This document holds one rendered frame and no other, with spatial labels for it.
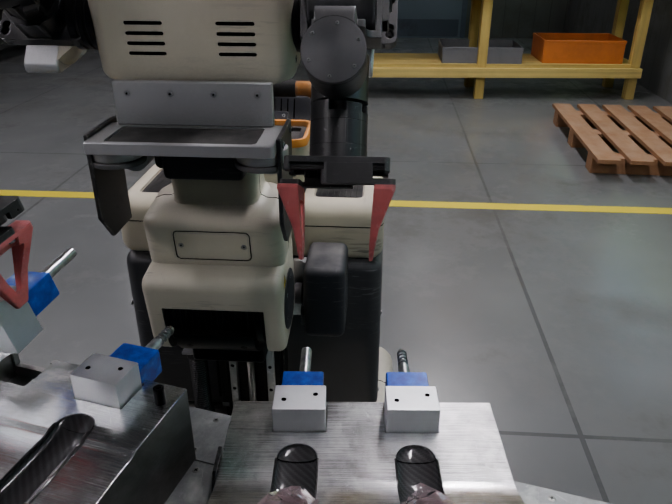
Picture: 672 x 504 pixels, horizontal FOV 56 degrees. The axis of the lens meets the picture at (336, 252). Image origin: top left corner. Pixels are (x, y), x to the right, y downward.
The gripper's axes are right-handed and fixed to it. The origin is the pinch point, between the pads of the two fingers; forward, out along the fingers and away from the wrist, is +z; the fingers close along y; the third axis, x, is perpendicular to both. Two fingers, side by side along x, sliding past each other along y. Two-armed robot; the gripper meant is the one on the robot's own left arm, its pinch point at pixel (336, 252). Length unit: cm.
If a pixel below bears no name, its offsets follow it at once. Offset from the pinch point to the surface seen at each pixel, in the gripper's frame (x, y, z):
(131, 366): -4.9, -18.7, 11.2
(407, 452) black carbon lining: -4.7, 7.3, 18.3
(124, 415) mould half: -7.1, -18.5, 15.2
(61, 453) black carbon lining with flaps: -10.4, -22.6, 17.7
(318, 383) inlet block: 1.2, -1.5, 13.5
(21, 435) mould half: -9.3, -26.8, 16.6
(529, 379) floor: 143, 56, 41
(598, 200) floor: 283, 126, -27
